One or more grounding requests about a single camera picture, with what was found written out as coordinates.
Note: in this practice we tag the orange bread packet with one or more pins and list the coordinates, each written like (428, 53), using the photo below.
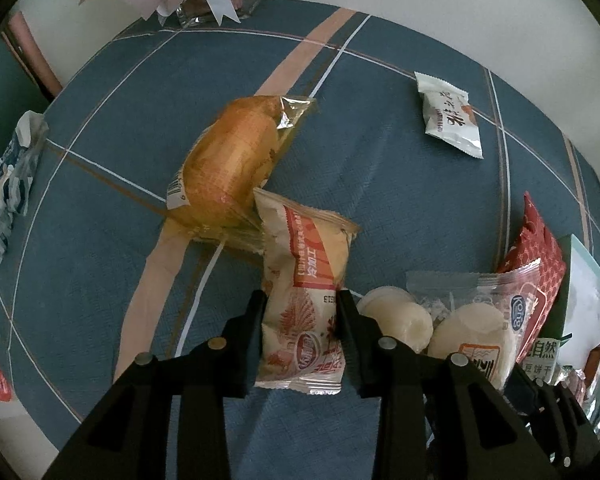
(230, 170)

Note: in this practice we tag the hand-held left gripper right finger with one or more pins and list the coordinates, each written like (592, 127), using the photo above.
(352, 340)

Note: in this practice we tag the green snack packet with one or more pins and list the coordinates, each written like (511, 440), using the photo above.
(542, 355)

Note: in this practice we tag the small white snack packet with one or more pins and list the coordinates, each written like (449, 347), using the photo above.
(447, 117)

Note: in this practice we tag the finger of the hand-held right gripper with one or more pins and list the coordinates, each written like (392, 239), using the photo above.
(560, 410)

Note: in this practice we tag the clear steamed bun packet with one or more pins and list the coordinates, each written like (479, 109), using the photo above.
(475, 325)

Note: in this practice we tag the shallow teal cardboard box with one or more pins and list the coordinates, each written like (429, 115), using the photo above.
(587, 300)

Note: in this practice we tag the blue plaid bedsheet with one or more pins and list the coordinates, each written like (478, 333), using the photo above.
(105, 235)

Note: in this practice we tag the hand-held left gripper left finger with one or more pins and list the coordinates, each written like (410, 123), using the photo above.
(252, 340)

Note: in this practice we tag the orange white snack packet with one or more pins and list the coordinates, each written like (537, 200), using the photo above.
(305, 305)

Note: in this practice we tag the blue white snack packet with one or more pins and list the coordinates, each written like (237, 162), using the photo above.
(7, 175)

